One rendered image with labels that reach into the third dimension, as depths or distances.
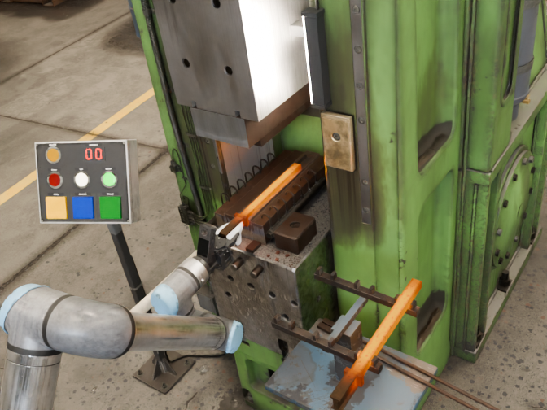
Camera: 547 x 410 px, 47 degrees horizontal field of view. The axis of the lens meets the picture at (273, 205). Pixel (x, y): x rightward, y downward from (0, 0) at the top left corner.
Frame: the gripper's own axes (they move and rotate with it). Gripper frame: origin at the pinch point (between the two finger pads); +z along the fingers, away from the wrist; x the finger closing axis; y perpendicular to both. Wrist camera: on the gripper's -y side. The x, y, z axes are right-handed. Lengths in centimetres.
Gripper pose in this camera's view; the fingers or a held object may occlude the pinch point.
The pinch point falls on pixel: (237, 222)
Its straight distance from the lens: 195.0
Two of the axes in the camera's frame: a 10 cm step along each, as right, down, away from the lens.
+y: 1.5, 7.8, 6.1
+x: 8.2, 2.5, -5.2
